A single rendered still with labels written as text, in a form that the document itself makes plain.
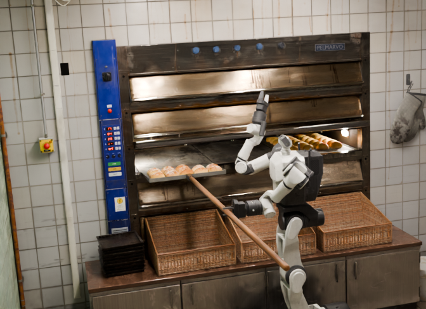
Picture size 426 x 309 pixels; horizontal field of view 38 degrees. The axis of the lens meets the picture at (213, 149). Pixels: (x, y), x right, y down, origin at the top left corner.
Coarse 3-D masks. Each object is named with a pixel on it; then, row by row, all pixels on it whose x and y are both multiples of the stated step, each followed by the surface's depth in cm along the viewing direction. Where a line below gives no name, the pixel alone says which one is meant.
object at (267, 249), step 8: (192, 176) 422; (200, 184) 400; (208, 192) 379; (216, 200) 362; (232, 216) 330; (240, 224) 317; (248, 232) 304; (256, 240) 293; (264, 248) 282; (272, 256) 273; (280, 264) 264
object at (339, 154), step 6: (348, 150) 494; (354, 150) 492; (360, 150) 492; (324, 156) 485; (330, 156) 486; (336, 156) 487; (342, 156) 488; (348, 156) 490; (234, 162) 472; (228, 168) 467; (234, 168) 468; (138, 174) 451
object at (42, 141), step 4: (52, 136) 431; (40, 140) 423; (44, 140) 424; (48, 140) 425; (52, 140) 425; (40, 144) 424; (52, 144) 426; (40, 148) 424; (44, 148) 425; (48, 148) 426; (52, 148) 426; (40, 152) 425; (44, 152) 426; (48, 152) 426
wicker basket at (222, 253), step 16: (160, 224) 457; (176, 224) 460; (192, 224) 463; (208, 224) 465; (224, 224) 450; (160, 240) 456; (176, 240) 459; (192, 240) 462; (208, 240) 464; (224, 240) 451; (160, 256) 414; (176, 256) 417; (192, 256) 420; (208, 256) 445; (224, 256) 443; (160, 272) 416; (176, 272) 419
